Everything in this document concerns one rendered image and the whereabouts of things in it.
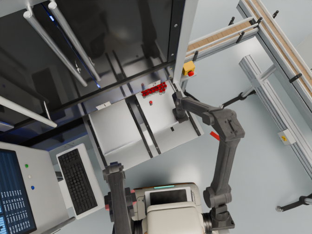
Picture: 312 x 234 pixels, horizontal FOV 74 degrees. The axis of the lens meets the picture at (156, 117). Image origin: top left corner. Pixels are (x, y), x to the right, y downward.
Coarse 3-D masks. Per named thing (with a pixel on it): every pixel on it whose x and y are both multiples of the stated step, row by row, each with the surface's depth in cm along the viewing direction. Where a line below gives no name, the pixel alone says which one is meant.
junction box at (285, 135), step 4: (280, 132) 174; (284, 132) 170; (288, 132) 170; (280, 136) 176; (284, 136) 172; (288, 136) 169; (292, 136) 169; (284, 140) 174; (288, 140) 169; (292, 140) 168; (284, 144) 176; (288, 144) 171
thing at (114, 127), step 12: (108, 108) 142; (120, 108) 142; (96, 120) 140; (108, 120) 139; (120, 120) 139; (132, 120) 139; (96, 132) 137; (108, 132) 137; (120, 132) 137; (132, 132) 137; (108, 144) 135; (120, 144) 135
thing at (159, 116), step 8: (168, 80) 147; (168, 88) 145; (136, 96) 140; (152, 96) 144; (160, 96) 144; (168, 96) 143; (144, 104) 142; (160, 104) 142; (168, 104) 142; (144, 112) 141; (152, 112) 141; (160, 112) 141; (168, 112) 140; (152, 120) 139; (160, 120) 139; (168, 120) 139; (152, 128) 138; (160, 128) 138
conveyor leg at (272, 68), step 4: (268, 68) 167; (272, 68) 162; (276, 68) 159; (264, 72) 173; (268, 72) 168; (272, 72) 166; (260, 76) 180; (264, 76) 174; (268, 76) 173; (260, 80) 181; (248, 88) 203; (252, 88) 198; (244, 92) 213; (248, 92) 208; (244, 96) 218
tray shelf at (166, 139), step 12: (132, 96) 144; (132, 108) 142; (84, 120) 140; (156, 132) 137; (168, 132) 137; (180, 132) 137; (192, 132) 137; (132, 144) 135; (144, 144) 135; (168, 144) 135; (180, 144) 135; (108, 156) 134; (120, 156) 133; (132, 156) 133; (144, 156) 133
